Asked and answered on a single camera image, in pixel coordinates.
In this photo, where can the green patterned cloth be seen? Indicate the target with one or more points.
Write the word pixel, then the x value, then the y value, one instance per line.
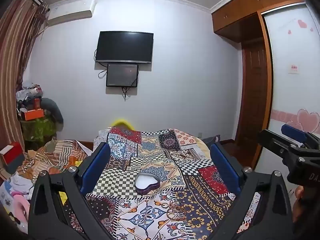
pixel 40 130

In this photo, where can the wall switch with red sticker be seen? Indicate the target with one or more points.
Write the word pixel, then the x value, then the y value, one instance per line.
pixel 293 69

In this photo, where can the striped orange quilt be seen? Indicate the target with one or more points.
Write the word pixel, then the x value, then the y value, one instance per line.
pixel 57 152

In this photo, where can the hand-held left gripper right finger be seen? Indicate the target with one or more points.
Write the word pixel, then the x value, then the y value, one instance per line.
pixel 225 165

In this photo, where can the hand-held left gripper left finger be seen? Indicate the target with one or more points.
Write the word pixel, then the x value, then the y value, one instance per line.
pixel 96 167

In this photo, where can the orange box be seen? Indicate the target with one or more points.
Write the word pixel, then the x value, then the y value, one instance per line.
pixel 33 115

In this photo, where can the yellow round object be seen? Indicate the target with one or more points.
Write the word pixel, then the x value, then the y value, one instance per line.
pixel 122 123

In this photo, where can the small black wall monitor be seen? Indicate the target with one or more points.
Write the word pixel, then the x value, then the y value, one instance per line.
pixel 122 75

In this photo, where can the red box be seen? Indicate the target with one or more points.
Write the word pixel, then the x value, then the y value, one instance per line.
pixel 13 157

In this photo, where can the patchwork printed cloth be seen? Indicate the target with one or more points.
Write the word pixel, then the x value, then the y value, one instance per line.
pixel 160 155

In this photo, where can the white printed bag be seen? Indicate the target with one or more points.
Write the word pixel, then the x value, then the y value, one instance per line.
pixel 11 190

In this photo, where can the pink plush item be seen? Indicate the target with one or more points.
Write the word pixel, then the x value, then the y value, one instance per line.
pixel 20 205

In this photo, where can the black wall television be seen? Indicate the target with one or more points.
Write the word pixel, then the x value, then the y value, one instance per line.
pixel 124 47

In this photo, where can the person's right hand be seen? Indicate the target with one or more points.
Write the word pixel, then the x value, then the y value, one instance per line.
pixel 298 192

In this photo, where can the brown striped curtain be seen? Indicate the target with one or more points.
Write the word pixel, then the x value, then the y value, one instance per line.
pixel 15 55

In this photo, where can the white heart-printed sliding door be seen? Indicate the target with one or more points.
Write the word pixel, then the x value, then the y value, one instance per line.
pixel 290 100

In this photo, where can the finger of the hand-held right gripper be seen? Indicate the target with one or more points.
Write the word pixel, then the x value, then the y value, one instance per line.
pixel 293 131
pixel 271 140

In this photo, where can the purple heart-shaped tin box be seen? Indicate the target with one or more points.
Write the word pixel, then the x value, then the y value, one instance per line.
pixel 147 183

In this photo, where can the wooden overhead cabinet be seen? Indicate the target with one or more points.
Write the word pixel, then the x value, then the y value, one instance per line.
pixel 237 12

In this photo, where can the brown wooden door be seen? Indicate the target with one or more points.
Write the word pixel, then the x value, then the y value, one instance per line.
pixel 252 92

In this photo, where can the yellow printed blanket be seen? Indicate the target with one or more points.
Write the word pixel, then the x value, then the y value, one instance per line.
pixel 62 198

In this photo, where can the white lace cloth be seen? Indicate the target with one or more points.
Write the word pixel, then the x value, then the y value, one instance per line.
pixel 101 137

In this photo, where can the white air conditioner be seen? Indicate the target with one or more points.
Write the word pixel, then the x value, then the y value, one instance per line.
pixel 71 12

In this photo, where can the pile of household clutter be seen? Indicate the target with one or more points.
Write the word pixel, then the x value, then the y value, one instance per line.
pixel 28 95

